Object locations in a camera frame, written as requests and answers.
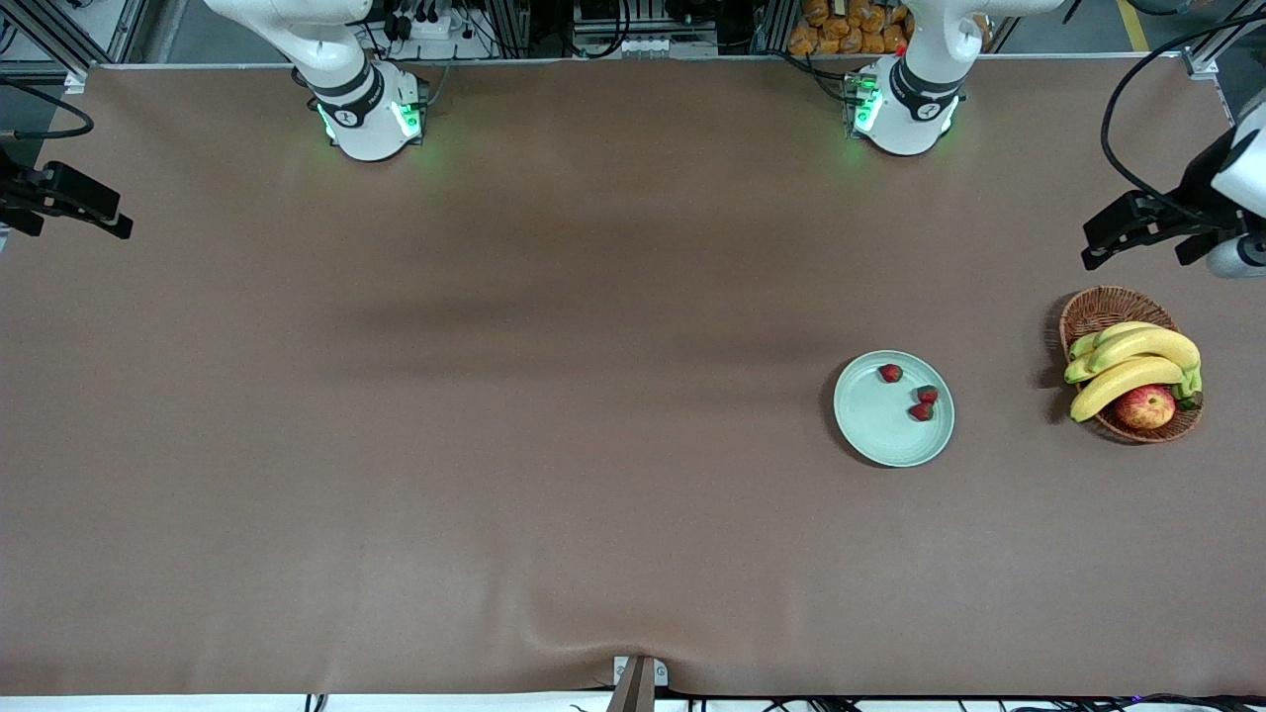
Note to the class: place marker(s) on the brown wicker basket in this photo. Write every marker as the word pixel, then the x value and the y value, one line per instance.
pixel 1108 309

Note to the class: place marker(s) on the light green round plate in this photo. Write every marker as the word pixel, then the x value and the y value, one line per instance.
pixel 875 425

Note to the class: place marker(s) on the yellow banana bunch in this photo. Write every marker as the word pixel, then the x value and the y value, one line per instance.
pixel 1137 346

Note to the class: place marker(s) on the white power strip with plugs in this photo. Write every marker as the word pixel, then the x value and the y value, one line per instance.
pixel 435 28

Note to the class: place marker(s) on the long white power strip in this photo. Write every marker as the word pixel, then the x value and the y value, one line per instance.
pixel 643 45

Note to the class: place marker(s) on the brown table cloth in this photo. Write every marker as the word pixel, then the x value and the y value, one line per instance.
pixel 633 494

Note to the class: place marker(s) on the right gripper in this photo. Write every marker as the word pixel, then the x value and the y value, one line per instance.
pixel 12 194

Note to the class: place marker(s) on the aluminium frame profile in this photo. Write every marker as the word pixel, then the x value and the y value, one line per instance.
pixel 54 42
pixel 1202 61

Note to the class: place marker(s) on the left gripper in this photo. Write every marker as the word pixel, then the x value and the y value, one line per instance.
pixel 1199 192

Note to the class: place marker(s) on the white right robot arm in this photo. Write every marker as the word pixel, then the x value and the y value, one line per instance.
pixel 366 129

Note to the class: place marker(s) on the orange bread rolls pile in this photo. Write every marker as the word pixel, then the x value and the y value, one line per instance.
pixel 841 30

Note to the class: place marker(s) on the red yellow apple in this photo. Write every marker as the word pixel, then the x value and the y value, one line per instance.
pixel 1145 407

